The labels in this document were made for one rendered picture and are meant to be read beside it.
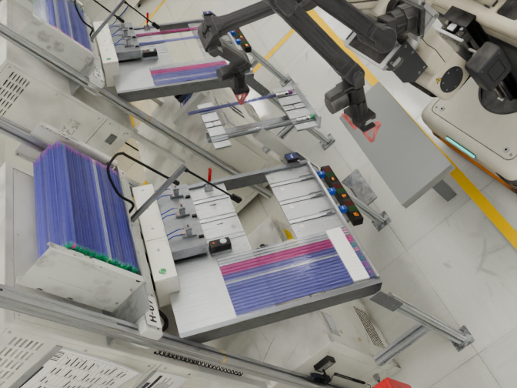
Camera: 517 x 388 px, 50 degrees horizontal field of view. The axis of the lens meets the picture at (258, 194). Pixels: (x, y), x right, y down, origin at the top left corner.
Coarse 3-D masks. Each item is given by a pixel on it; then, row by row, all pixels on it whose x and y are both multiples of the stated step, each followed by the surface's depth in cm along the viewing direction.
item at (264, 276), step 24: (288, 240) 206; (312, 240) 206; (336, 240) 206; (240, 264) 197; (264, 264) 197; (288, 264) 197; (312, 264) 197; (336, 264) 197; (360, 264) 197; (240, 288) 190; (264, 288) 190; (288, 288) 190; (312, 288) 190; (240, 312) 183
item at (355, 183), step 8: (256, 136) 255; (264, 136) 257; (272, 136) 259; (264, 144) 260; (272, 144) 262; (280, 144) 263; (288, 144) 271; (280, 152) 267; (288, 152) 268; (320, 168) 289; (352, 176) 313; (360, 176) 310; (344, 184) 315; (352, 184) 311; (360, 184) 308; (368, 184) 305; (352, 192) 308; (360, 192) 305; (368, 192) 302; (336, 200) 314; (368, 200) 300; (344, 216) 306
